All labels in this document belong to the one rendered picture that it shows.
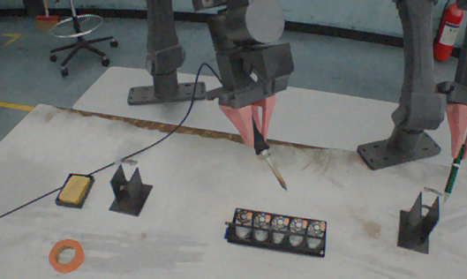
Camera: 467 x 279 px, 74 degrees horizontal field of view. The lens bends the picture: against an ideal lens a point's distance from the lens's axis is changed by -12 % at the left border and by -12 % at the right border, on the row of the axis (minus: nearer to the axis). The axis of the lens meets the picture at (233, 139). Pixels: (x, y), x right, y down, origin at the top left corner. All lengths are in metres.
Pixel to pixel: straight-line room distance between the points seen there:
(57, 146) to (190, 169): 0.32
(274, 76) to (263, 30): 0.06
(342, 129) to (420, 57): 0.24
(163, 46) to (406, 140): 0.55
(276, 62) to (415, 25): 0.39
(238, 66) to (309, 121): 0.38
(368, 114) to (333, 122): 0.10
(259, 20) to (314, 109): 0.47
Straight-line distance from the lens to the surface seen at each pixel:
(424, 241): 0.66
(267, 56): 0.43
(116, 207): 0.66
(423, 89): 0.72
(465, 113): 0.52
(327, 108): 0.88
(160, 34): 0.78
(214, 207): 0.64
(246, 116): 0.51
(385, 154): 0.78
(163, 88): 0.87
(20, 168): 0.83
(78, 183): 0.71
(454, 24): 3.09
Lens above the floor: 1.25
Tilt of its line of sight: 41 degrees down
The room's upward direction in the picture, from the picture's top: straight up
